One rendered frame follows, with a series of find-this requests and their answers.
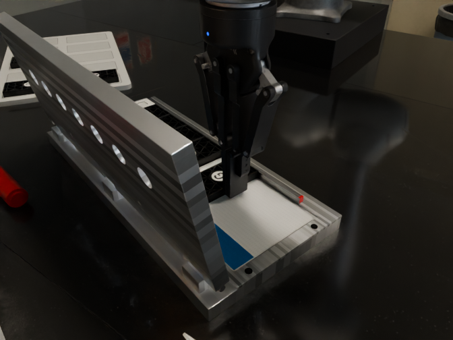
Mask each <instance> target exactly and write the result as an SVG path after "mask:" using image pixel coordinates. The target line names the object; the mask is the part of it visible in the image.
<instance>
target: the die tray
mask: <svg viewBox="0 0 453 340"><path fill-rule="evenodd" d="M43 39H45V40H46V41H48V42H49V43H51V44H52V45H53V46H55V47H57V48H58V49H59V50H60V51H62V52H64V53H65V54H66V55H68V56H69V57H71V58H72V59H74V60H75V61H77V62H78V63H79V64H81V65H83V66H84V67H85V68H86V69H88V70H90V71H91V72H94V71H100V70H106V69H116V70H117V74H118V77H119V82H114V83H109V84H110V85H111V86H112V87H114V88H116V89H117V90H118V91H120V90H128V89H130V88H131V81H130V79H129V76H128V74H127V71H126V68H125V66H124V63H123V60H122V58H121V55H120V52H119V50H118V47H117V44H116V42H115V39H114V37H113V33H112V32H95V33H87V34H74V35H67V36H53V37H46V38H43ZM12 57H14V56H13V54H12V52H11V50H10V49H9V47H8V46H7V50H6V53H5V57H4V60H3V64H2V66H1V71H0V107H5V106H11V105H20V104H26V103H35V102H39V101H38V99H37V97H36V95H35V94H26V95H21V96H11V97H5V98H4V96H3V93H2V92H3V87H4V84H5V82H15V81H22V80H27V79H26V77H25V75H24V74H23V72H22V70H21V68H16V69H12V68H11V66H10V62H11V58H12Z"/></svg>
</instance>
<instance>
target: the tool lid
mask: <svg viewBox="0 0 453 340"><path fill-rule="evenodd" d="M0 32H1V34H2V36H3V38H4V39H5V42H6V43H7V45H8V47H9V49H10V50H11V52H12V54H13V56H14V57H15V59H16V61H17V63H18V65H19V67H20V68H21V70H22V72H23V74H24V75H25V77H26V79H27V81H28V83H29V85H30V86H31V88H32V90H33V91H34V93H35V95H36V97H37V99H38V101H39V103H40V104H41V106H42V108H43V109H44V112H45V113H46V115H47V117H48V118H49V121H50V122H51V123H52V124H53V125H54V124H55V125H56V126H57V127H58V128H59V129H60V131H61V133H62V134H63V135H64V136H65V137H66V138H67V139H68V140H69V141H70V142H71V143H72V144H73V145H74V146H75V148H76V149H77V150H78V151H79V152H80V153H81V154H82V155H83V156H84V157H85V159H86V160H87V161H88V162H89V163H90V164H91V165H92V166H93V167H95V168H96V169H97V170H98V171H99V172H100V173H101V174H102V175H103V176H104V177H107V178H108V179H109V180H110V181H111V182H112V183H113V184H114V186H115V188H116V190H117V191H118V192H119V193H120V194H121V195H122V196H123V197H124V198H125V199H126V200H127V201H128V202H129V203H130V204H131V205H132V206H133V207H134V208H135V209H136V210H137V211H138V213H139V214H140V215H141V217H142V218H143V219H144V220H145V221H146V222H147V223H148V224H149V225H150V226H151V227H152V228H153V229H154V230H155V231H156V232H157V233H158V234H159V235H160V236H161V238H163V240H164V241H166V242H168V243H169V244H170V245H171V246H172V247H173V249H174V250H175V251H176V252H177V253H178V254H179V255H180V256H181V257H182V258H183V259H184V260H186V259H187V260H188V261H189V262H190V263H191V264H192V265H193V266H194V267H195V268H196V269H197V270H198V271H199V272H200V273H201V274H202V275H203V278H204V280H205V282H207V284H209V286H211V288H213V290H214V291H215V292H217V291H218V290H219V289H220V288H221V287H223V286H224V285H225V284H226V283H228V282H229V281H230V280H229V275H228V273H227V268H226V265H225V262H224V257H223V255H222V250H221V247H220V242H219V240H218V235H217V232H216V228H215V224H214V220H213V217H212V213H211V210H210V205H209V202H208V197H207V195H206V190H205V187H204V183H203V179H202V175H201V172H200V168H199V165H198V160H197V157H196V154H195V150H194V147H193V142H192V141H191V140H189V139H188V138H186V137H185V136H183V135H182V134H180V133H179V132H178V131H176V130H174V129H173V128H172V127H171V126H169V125H167V124H166V123H165V122H163V121H162V120H160V119H159V118H157V117H156V116H155V115H153V114H151V113H150V112H149V111H147V110H146V109H145V108H143V107H141V106H140V105H138V104H137V103H136V102H134V101H133V100H131V99H130V98H129V97H127V96H125V95H124V94H123V93H121V92H120V91H118V90H117V89H116V88H114V87H112V86H111V85H110V84H108V83H107V82H105V81H104V80H103V79H101V78H99V77H98V76H97V75H95V74H94V73H92V72H91V71H90V70H88V69H86V68H85V67H84V66H83V65H81V64H79V63H78V62H77V61H75V60H74V59H72V58H71V57H69V56H68V55H66V54H65V53H64V52H62V51H60V50H59V49H58V48H57V47H55V46H53V45H52V44H51V43H49V42H48V41H46V40H45V39H43V38H42V37H41V36H39V35H37V34H36V33H35V32H33V31H32V30H31V29H29V28H27V27H26V26H25V25H23V24H22V23H20V22H19V21H17V20H16V19H15V18H13V17H11V16H10V15H9V14H7V13H6V12H2V13H0Z"/></svg>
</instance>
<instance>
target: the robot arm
mask: <svg viewBox="0 0 453 340"><path fill-rule="evenodd" d="M199 4H200V35H201V37H202V39H203V40H204V41H205V42H206V43H208V44H207V51H206V52H205V53H201V54H198V55H194V57H193V61H194V63H195V66H196V69H197V71H198V74H199V77H200V84H201V87H202V94H203V99H204V106H205V110H206V117H207V121H208V128H209V132H210V135H211V136H216V137H217V138H218V143H219V144H220V146H221V154H222V193H223V194H225V195H226V196H228V197H229V198H233V197H235V196H236V195H238V194H240V193H242V192H244V191H246V190H247V176H248V173H249V171H250V158H251V157H252V156H253V155H255V154H257V153H259V152H262V151H264V149H265V147H266V143H267V140H268V136H269V133H270V129H271V127H272V122H273V120H274V116H275V113H276V109H277V106H278V102H279V100H280V99H281V98H282V97H283V96H284V94H285V93H286V92H287V90H288V86H287V83H286V82H285V81H280V82H277V81H276V79H275V78H274V76H273V75H272V74H271V72H270V68H271V63H270V58H269V54H268V48H269V46H270V43H271V42H272V40H273V38H274V35H275V27H276V18H295V19H302V20H314V21H321V22H329V23H334V24H335V23H340V19H341V17H342V16H343V15H344V13H345V12H346V11H347V10H348V9H351V8H352V2H350V1H344V0H200V1H199ZM217 122H218V125H217V124H216V123H217Z"/></svg>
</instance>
